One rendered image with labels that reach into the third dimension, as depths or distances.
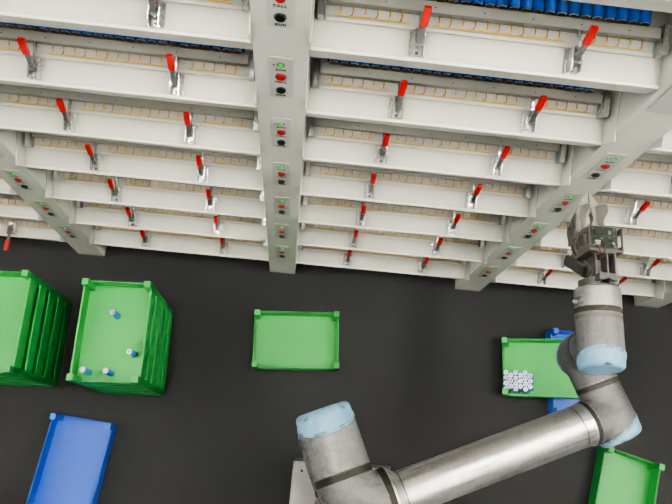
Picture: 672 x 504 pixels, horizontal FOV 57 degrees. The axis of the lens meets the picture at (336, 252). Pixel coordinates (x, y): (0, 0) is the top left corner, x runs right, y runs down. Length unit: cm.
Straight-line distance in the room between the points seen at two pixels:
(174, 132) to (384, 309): 115
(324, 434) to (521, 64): 76
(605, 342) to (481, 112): 51
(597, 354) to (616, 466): 124
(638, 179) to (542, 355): 94
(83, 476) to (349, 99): 157
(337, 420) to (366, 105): 62
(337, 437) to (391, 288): 118
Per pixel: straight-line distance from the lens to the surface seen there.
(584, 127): 137
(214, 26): 111
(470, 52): 112
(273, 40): 108
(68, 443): 233
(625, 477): 252
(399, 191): 163
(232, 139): 144
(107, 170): 169
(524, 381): 230
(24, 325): 205
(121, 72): 132
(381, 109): 126
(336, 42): 109
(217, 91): 127
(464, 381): 233
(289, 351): 224
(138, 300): 200
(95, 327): 202
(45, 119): 155
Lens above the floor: 222
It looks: 71 degrees down
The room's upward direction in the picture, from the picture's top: 14 degrees clockwise
